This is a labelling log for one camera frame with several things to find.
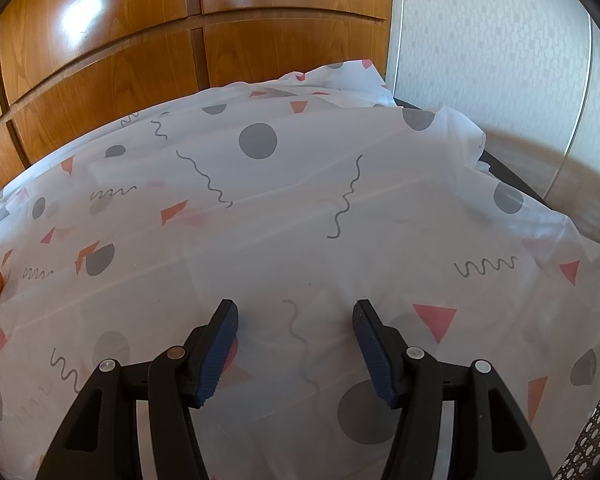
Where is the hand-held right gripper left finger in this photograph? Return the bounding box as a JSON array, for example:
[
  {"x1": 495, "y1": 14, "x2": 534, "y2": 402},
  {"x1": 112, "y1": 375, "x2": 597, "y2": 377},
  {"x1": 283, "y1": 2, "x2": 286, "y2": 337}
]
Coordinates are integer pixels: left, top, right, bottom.
[{"x1": 35, "y1": 299, "x2": 240, "y2": 480}]

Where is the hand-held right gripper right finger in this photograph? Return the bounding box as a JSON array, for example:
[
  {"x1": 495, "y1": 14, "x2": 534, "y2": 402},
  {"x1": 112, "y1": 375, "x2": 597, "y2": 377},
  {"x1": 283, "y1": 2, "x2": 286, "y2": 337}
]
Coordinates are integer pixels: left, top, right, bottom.
[{"x1": 352, "y1": 299, "x2": 553, "y2": 480}]

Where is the white patterned tablecloth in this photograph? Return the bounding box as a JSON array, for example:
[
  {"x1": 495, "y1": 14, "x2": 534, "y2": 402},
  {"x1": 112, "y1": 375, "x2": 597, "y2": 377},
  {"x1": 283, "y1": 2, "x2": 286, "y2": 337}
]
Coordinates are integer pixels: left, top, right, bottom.
[{"x1": 0, "y1": 60, "x2": 600, "y2": 480}]

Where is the dark table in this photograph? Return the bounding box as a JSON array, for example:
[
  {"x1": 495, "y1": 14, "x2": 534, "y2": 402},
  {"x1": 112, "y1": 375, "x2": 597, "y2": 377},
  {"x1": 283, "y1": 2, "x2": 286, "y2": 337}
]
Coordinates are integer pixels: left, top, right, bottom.
[{"x1": 395, "y1": 97, "x2": 548, "y2": 206}]

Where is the wooden panelled wardrobe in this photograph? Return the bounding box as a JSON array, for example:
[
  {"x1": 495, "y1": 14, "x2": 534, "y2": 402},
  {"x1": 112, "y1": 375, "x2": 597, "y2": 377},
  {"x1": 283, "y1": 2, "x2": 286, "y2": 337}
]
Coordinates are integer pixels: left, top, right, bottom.
[{"x1": 0, "y1": 0, "x2": 396, "y2": 208}]

